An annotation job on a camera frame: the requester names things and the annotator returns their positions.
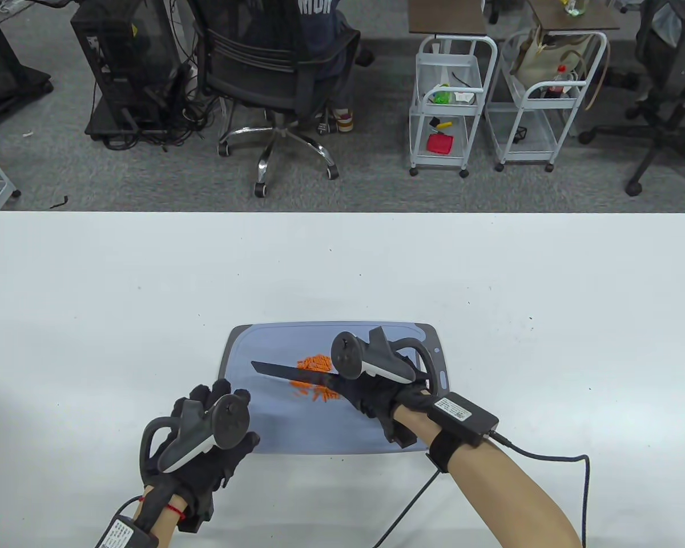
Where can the person's left hand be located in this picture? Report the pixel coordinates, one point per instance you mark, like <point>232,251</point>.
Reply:
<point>205,465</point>

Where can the person's right hand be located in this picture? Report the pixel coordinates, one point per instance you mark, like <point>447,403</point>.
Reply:
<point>377,397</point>

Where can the black white hand controller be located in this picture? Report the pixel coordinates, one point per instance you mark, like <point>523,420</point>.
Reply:
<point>347,354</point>
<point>231,419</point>

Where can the pile of orange plasticine granules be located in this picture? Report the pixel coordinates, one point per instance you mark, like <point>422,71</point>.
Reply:
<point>314,362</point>

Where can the blue grey cutting board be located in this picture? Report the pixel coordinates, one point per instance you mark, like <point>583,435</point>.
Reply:
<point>274,422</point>

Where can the black kitchen knife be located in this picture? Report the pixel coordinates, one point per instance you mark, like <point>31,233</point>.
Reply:
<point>285,372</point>

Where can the person's left forearm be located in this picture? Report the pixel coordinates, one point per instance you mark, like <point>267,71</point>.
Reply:
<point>162,525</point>

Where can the person's right forearm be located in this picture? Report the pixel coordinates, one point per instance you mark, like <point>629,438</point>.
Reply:
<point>508,496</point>

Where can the red flat pouch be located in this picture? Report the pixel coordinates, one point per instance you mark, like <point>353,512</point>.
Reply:
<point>439,144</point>

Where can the small black floor scrap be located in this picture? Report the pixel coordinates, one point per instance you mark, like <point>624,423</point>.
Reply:
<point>63,201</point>

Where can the green plastic item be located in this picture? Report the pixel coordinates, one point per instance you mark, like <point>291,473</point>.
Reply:
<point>442,98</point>

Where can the small white box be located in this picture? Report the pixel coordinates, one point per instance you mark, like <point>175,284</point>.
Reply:
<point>464,98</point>

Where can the black office chair chrome base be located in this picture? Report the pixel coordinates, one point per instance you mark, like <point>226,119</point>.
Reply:
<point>251,63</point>

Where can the red capped dark bottle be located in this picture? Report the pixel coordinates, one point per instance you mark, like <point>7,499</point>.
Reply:
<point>556,85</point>

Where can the beige bag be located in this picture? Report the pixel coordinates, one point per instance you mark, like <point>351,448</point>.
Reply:
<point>534,68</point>

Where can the brown wooden table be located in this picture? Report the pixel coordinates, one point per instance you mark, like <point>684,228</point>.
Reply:
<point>593,17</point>
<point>445,17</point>

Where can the black computer tower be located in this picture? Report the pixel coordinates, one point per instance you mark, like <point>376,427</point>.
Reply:
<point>120,57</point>

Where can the black equipment stand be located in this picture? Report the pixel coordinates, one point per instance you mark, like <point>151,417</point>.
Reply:
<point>0,74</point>

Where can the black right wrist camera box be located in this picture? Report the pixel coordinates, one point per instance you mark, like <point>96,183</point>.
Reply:
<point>462,416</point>

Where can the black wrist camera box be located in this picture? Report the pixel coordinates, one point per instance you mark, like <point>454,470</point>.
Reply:
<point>462,416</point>
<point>120,536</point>

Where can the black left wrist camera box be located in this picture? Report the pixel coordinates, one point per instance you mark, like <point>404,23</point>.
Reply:
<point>120,536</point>

